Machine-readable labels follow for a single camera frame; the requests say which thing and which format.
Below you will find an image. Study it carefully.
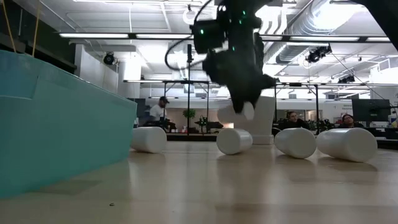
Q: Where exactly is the white hexagonal plant pot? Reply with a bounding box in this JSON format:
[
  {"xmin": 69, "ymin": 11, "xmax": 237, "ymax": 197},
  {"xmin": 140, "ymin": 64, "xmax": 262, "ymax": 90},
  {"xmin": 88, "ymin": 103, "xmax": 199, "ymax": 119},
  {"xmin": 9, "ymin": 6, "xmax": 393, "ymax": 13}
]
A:
[{"xmin": 231, "ymin": 95, "xmax": 277, "ymax": 146}]

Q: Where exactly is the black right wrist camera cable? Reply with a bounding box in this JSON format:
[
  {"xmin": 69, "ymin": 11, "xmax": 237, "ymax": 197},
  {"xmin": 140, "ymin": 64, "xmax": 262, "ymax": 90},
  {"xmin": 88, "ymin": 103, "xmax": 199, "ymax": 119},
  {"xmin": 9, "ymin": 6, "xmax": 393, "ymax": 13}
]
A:
[{"xmin": 164, "ymin": 0, "xmax": 215, "ymax": 72}]

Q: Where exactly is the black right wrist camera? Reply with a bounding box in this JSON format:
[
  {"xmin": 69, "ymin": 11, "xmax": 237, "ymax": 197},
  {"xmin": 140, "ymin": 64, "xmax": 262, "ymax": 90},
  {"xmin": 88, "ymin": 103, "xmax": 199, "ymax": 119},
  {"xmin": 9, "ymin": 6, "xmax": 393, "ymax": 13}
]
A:
[{"xmin": 190, "ymin": 19, "xmax": 227, "ymax": 54}]

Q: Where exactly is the black metal station frame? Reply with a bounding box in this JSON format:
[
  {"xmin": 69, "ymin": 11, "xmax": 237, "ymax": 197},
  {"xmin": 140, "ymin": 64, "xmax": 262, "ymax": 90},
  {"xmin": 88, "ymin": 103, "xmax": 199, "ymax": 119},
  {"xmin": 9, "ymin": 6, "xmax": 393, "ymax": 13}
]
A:
[
  {"xmin": 273, "ymin": 82, "xmax": 321, "ymax": 131},
  {"xmin": 123, "ymin": 79, "xmax": 213, "ymax": 135}
]

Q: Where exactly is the small green leafy plant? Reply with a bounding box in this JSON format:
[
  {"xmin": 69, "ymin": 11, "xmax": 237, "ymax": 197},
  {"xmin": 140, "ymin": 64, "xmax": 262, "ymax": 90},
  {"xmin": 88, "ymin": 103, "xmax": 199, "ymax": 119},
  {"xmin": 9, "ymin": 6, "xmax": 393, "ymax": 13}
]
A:
[{"xmin": 182, "ymin": 108, "xmax": 197, "ymax": 121}]

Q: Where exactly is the black tripod stand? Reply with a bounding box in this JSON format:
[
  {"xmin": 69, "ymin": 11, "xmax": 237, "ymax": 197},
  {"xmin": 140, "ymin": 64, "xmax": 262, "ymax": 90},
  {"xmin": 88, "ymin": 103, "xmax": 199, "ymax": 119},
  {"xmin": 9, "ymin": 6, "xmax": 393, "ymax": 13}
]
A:
[{"xmin": 185, "ymin": 43, "xmax": 193, "ymax": 135}]

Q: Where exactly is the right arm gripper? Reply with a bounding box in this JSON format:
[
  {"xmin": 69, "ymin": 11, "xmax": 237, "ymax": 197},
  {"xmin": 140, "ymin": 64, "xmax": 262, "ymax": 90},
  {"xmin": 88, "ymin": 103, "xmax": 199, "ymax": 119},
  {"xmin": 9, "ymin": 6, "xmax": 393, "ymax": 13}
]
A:
[{"xmin": 203, "ymin": 46, "xmax": 277, "ymax": 114}]

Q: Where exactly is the white pill bottle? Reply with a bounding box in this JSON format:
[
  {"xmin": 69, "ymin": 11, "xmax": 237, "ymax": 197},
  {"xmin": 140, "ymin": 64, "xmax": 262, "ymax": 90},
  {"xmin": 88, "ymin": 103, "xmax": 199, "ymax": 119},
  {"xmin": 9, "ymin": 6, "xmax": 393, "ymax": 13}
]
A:
[
  {"xmin": 216, "ymin": 128, "xmax": 253, "ymax": 156},
  {"xmin": 274, "ymin": 127, "xmax": 317, "ymax": 159},
  {"xmin": 316, "ymin": 127, "xmax": 379, "ymax": 163},
  {"xmin": 130, "ymin": 126, "xmax": 168, "ymax": 154}
]

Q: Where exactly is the teal translucent plastic basket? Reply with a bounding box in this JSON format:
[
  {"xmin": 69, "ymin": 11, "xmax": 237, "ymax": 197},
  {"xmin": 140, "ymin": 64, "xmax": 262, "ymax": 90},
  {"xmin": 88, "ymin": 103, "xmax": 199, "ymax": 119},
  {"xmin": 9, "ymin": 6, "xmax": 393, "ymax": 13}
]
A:
[{"xmin": 0, "ymin": 49, "xmax": 138, "ymax": 200}]

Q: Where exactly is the black computer monitor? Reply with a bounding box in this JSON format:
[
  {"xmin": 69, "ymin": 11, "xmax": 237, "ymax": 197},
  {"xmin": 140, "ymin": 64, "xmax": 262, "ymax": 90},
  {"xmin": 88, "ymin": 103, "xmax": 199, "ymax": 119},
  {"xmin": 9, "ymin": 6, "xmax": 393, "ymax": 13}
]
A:
[{"xmin": 351, "ymin": 98, "xmax": 391, "ymax": 123}]

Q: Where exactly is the yellow hanging cord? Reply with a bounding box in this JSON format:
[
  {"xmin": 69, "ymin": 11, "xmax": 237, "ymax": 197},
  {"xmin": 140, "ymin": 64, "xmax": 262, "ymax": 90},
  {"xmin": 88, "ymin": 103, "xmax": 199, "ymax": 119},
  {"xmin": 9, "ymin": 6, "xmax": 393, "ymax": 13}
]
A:
[
  {"xmin": 31, "ymin": 0, "xmax": 42, "ymax": 58},
  {"xmin": 1, "ymin": 0, "xmax": 16, "ymax": 53}
]

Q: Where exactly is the person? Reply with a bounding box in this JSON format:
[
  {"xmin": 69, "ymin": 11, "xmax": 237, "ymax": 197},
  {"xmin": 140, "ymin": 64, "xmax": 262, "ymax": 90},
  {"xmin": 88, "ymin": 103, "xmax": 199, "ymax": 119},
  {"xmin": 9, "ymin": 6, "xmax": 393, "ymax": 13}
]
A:
[
  {"xmin": 278, "ymin": 111, "xmax": 311, "ymax": 131},
  {"xmin": 337, "ymin": 114, "xmax": 364, "ymax": 129},
  {"xmin": 144, "ymin": 96, "xmax": 177, "ymax": 131}
]

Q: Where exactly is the black aluminium rig frame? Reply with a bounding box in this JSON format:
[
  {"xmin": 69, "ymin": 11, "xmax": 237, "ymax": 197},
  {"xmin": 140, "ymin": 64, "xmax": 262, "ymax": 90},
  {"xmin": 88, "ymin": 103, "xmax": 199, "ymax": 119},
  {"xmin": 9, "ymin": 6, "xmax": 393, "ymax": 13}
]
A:
[{"xmin": 133, "ymin": 126, "xmax": 398, "ymax": 151}]

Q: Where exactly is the silver spiral air duct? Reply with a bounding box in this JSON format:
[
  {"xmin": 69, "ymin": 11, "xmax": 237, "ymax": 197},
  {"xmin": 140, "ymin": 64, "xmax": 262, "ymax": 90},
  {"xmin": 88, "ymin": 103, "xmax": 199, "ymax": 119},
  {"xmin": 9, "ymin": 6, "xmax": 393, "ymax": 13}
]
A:
[{"xmin": 264, "ymin": 0, "xmax": 352, "ymax": 65}]

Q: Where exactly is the white ceiling ring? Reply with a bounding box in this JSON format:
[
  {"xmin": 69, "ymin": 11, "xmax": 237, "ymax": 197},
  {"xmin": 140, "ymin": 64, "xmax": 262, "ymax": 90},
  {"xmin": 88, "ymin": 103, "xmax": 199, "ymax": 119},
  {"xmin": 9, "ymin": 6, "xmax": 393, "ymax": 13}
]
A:
[{"xmin": 182, "ymin": 6, "xmax": 200, "ymax": 26}]

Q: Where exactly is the black ceiling camera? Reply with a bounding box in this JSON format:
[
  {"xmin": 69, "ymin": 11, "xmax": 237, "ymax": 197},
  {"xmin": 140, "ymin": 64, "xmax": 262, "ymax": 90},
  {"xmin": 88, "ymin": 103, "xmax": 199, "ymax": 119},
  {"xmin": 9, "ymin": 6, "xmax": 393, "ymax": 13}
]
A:
[
  {"xmin": 338, "ymin": 74, "xmax": 356, "ymax": 84},
  {"xmin": 102, "ymin": 52, "xmax": 116, "ymax": 66},
  {"xmin": 305, "ymin": 45, "xmax": 333, "ymax": 64}
]

